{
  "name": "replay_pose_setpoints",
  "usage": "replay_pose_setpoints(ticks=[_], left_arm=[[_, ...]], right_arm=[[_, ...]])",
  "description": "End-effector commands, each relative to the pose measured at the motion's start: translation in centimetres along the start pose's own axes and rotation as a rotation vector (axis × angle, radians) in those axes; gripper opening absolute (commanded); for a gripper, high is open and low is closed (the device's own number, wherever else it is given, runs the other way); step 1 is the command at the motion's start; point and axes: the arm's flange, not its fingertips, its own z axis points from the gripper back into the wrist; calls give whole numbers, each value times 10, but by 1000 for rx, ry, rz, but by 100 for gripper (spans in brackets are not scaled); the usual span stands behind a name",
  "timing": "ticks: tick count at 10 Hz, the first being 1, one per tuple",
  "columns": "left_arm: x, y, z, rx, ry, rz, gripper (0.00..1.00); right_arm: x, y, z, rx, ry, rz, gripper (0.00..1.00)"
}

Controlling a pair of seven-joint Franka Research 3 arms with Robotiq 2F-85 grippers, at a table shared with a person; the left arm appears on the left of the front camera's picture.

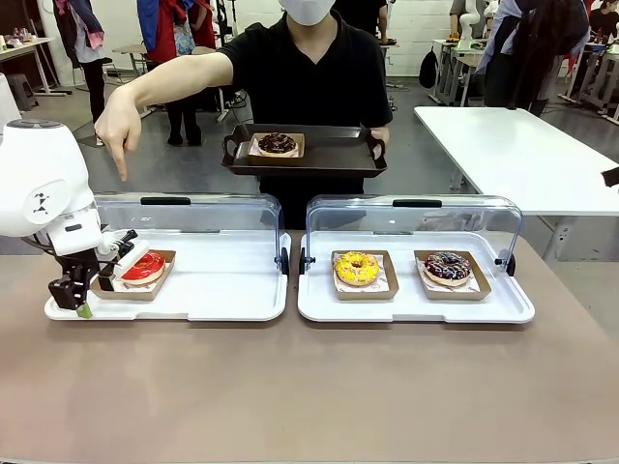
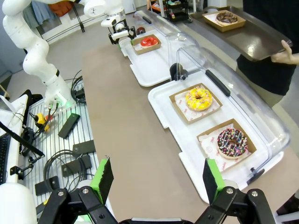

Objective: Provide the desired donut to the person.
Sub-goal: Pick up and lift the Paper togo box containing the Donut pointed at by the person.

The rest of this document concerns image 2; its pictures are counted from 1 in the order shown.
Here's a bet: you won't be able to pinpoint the large black cable coil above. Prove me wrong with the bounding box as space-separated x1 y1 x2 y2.
43 149 94 194

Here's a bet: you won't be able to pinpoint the black utility cart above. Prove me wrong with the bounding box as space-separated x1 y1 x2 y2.
149 0 197 24

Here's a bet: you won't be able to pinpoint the red glazed donut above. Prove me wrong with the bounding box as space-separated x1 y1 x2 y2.
140 36 159 48

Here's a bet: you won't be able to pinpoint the brown cardboard donut box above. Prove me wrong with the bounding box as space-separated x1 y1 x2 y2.
196 118 257 164
169 83 223 124
131 34 162 56
202 9 247 33

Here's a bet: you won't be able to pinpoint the white display tray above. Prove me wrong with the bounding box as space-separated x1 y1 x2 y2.
119 29 199 87
148 77 285 203

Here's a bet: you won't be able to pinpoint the black tripod stand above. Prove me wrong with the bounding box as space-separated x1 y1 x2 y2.
70 3 86 33

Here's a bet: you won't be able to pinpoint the dark brown serving tray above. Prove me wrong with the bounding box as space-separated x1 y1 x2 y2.
190 6 294 62

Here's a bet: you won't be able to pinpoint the blue grey hanging garment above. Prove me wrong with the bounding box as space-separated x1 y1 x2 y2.
23 1 57 26

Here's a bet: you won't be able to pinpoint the person left hand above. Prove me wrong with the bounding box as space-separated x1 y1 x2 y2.
271 39 295 65

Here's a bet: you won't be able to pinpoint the black slanted bar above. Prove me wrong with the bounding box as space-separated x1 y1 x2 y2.
0 121 45 157

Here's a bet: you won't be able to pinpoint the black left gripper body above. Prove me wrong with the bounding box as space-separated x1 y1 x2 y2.
111 18 130 40

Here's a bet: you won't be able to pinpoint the dark chocolate donut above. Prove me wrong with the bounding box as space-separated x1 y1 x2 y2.
215 12 239 26

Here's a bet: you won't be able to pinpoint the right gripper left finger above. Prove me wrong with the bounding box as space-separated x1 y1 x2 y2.
37 156 117 224

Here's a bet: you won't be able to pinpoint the white ribbed base platform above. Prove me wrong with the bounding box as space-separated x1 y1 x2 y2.
23 98 101 206

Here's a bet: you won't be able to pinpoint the yellow emergency stop button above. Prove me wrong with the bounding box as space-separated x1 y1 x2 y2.
34 112 53 132

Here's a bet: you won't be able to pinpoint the person in black shirt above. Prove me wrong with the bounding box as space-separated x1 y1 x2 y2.
235 0 299 108

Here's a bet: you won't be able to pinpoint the black keyboard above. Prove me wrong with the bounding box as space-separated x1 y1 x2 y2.
0 133 12 185

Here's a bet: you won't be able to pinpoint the clear plastic tray lid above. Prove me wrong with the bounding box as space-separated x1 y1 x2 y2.
176 46 292 164
134 10 206 70

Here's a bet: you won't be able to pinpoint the white printed paper liner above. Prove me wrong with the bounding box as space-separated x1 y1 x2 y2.
198 127 253 174
175 90 217 122

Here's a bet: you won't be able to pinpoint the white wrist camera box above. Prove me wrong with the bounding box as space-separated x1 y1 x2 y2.
100 18 117 28

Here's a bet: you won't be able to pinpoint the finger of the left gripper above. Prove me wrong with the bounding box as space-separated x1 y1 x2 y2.
108 32 120 45
127 26 137 40

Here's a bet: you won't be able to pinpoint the chocolate donut colourful sprinkles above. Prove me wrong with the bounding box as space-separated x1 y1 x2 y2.
216 127 249 160

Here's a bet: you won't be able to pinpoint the long black floor plate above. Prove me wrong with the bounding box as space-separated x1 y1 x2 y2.
57 113 81 140

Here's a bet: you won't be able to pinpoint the orange hanging garment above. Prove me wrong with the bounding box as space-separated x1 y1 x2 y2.
48 2 73 18

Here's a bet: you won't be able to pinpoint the yellow glazed donut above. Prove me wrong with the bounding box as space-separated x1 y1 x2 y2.
185 88 213 112

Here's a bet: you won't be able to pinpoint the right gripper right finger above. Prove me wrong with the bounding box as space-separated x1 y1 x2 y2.
195 158 276 224

